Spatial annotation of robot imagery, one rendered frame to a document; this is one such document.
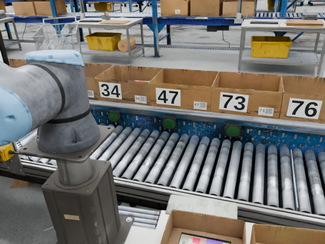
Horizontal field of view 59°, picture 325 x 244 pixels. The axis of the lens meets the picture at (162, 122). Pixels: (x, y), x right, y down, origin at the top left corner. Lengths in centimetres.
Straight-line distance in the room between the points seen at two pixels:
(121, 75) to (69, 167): 137
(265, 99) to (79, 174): 113
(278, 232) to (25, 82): 96
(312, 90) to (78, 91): 153
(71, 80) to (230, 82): 136
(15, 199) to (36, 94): 215
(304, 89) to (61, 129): 155
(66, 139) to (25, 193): 200
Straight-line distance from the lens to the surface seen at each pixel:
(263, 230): 117
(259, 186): 146
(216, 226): 119
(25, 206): 269
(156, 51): 627
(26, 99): 69
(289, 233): 119
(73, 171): 95
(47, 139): 88
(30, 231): 247
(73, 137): 87
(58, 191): 99
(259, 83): 199
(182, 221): 120
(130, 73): 218
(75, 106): 84
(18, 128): 68
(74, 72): 82
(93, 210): 98
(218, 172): 151
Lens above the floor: 168
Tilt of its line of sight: 28 degrees down
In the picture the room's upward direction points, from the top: 3 degrees counter-clockwise
